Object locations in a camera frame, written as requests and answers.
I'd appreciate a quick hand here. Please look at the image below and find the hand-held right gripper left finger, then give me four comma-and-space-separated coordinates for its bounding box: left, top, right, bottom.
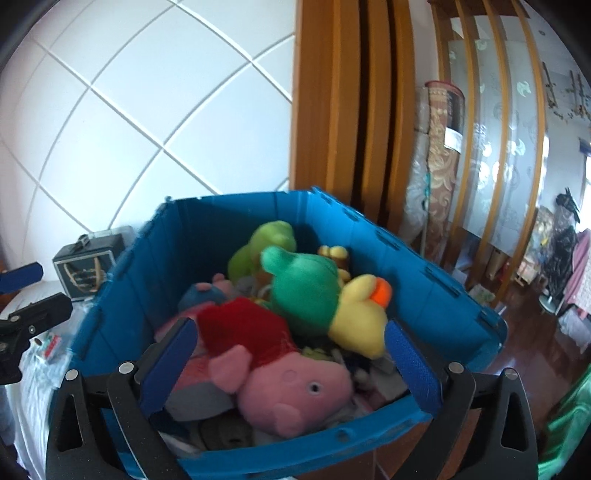
45, 318, 200, 480

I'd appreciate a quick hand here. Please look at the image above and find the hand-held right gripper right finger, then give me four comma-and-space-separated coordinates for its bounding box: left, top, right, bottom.
385, 320, 540, 480

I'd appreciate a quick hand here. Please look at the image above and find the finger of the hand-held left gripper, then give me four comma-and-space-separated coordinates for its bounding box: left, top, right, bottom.
0, 293, 73, 384
0, 263, 44, 295

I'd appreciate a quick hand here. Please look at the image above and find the blue plastic crate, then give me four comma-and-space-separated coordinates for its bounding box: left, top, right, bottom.
48, 186, 510, 480

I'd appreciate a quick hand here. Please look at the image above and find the pink pig plush red dress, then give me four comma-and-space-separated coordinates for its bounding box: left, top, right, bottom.
173, 296, 356, 438

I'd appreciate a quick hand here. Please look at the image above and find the brown bear plush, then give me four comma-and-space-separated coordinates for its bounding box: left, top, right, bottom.
318, 244, 352, 283

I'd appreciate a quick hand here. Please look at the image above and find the yellow duck plush green hood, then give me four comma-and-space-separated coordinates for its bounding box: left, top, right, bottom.
260, 246, 393, 360

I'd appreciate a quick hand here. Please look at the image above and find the light green frog plush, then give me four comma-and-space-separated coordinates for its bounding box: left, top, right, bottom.
228, 220, 297, 282

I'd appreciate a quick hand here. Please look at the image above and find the desktop with white cover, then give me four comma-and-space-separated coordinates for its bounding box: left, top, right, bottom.
0, 272, 116, 480

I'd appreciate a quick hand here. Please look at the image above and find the blue and pink plush toy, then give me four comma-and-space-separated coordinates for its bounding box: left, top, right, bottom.
178, 274, 236, 315

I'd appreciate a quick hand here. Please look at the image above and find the grey fabric toy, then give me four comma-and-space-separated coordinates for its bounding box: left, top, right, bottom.
164, 383, 254, 453

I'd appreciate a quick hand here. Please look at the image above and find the green plastic chair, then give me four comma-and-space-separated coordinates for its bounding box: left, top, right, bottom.
538, 369, 591, 480

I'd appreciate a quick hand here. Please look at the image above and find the plastic wrapped bundle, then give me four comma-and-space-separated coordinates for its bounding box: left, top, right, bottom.
402, 88, 432, 245

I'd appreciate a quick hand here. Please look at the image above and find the pink hanging cloth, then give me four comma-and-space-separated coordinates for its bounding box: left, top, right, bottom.
556, 231, 591, 344

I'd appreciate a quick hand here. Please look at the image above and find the rolled patterned carpet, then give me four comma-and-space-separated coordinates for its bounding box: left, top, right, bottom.
425, 80, 466, 245

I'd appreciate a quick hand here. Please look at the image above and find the frosted glass sliding door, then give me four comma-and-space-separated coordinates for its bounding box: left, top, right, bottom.
429, 0, 548, 287

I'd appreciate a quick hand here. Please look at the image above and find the dark gift box with handle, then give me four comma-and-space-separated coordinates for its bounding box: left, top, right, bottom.
52, 233, 127, 302

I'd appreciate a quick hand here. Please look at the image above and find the wooden door frame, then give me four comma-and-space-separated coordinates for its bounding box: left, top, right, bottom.
290, 0, 419, 232

